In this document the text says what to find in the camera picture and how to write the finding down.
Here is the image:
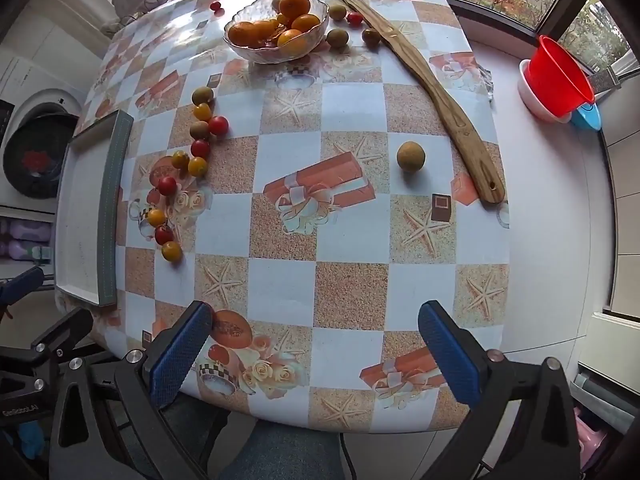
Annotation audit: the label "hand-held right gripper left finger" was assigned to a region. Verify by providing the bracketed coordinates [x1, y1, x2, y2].
[47, 300, 231, 480]

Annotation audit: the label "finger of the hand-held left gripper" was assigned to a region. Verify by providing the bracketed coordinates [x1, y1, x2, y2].
[30, 306, 96, 377]
[0, 266, 46, 311]

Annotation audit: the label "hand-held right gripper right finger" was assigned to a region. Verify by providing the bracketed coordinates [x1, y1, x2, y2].
[419, 300, 593, 480]

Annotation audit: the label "white rectangular tray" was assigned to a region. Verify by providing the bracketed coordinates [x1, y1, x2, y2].
[54, 109, 135, 308]

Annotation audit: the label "person's left hand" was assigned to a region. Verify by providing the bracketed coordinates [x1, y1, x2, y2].
[15, 422, 46, 461]

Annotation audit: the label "checkered printed tablecloth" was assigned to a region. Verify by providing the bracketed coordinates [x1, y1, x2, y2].
[55, 0, 511, 433]

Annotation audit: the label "person's blue jeans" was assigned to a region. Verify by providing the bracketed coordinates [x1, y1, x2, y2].
[160, 392, 351, 480]

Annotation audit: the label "grey roll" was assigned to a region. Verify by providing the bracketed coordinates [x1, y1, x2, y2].
[572, 367, 640, 433]

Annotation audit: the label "pink plastic stool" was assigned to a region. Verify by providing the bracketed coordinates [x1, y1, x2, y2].
[575, 407, 611, 473]

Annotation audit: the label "white washing machine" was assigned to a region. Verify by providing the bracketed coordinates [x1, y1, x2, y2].
[0, 45, 88, 211]

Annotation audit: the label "wooden back scratcher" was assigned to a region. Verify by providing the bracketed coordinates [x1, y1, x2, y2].
[307, 0, 506, 205]

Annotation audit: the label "white plastic basin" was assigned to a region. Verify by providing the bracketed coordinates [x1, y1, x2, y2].
[517, 59, 573, 125]

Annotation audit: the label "blue plastic basin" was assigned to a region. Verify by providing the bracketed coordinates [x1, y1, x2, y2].
[570, 102, 603, 131]

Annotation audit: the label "red plastic bucket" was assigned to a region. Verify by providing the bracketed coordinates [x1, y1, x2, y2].
[528, 35, 596, 117]

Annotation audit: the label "white cloth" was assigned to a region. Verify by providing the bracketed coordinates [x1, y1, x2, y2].
[102, 0, 186, 38]

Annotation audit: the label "clear glass bowl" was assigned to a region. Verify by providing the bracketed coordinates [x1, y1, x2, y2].
[223, 0, 330, 64]

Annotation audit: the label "grey brush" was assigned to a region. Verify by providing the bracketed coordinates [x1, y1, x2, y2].
[590, 67, 623, 93]

